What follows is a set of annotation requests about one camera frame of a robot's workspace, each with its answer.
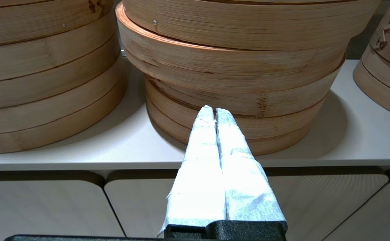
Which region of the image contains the beige cabinet door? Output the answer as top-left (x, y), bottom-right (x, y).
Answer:
top-left (0, 171), bottom-right (126, 241)
top-left (322, 167), bottom-right (390, 241)

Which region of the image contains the dark-banded bamboo steamer stack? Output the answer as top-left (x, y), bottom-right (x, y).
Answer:
top-left (0, 0), bottom-right (127, 154)

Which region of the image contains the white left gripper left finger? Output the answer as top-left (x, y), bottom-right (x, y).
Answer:
top-left (158, 105), bottom-right (228, 237)

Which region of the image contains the small bamboo steamer basket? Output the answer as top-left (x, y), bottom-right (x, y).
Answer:
top-left (352, 0), bottom-right (390, 122)

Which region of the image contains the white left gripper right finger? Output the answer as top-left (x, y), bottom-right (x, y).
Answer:
top-left (216, 108), bottom-right (288, 224)

